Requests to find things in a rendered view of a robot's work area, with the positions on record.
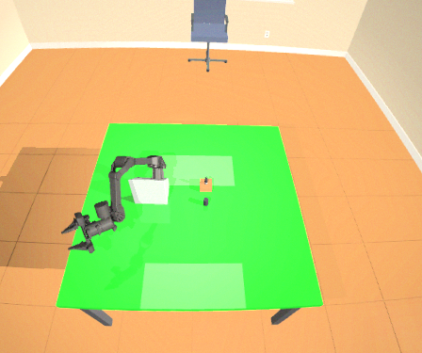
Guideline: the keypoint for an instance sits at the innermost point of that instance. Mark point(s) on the orange block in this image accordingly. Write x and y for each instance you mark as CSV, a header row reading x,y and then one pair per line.
x,y
204,187

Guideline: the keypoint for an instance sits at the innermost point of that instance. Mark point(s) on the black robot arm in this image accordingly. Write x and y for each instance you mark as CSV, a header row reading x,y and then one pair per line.
x,y
115,212

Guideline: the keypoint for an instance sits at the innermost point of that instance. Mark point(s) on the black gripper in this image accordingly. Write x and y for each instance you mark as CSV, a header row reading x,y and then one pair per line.
x,y
91,230

